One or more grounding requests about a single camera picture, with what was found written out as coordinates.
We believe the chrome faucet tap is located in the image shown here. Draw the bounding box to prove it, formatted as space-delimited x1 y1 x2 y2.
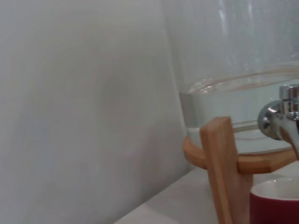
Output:
257 84 299 162

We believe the clear glass drink dispenser jar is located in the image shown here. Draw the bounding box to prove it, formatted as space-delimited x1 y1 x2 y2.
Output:
163 0 299 157

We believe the red ceramic cup white inside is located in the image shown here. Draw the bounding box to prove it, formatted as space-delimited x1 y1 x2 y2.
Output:
249 178 299 224

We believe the wooden dispenser stand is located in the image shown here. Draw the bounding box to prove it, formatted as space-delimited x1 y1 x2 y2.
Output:
182 116 299 224

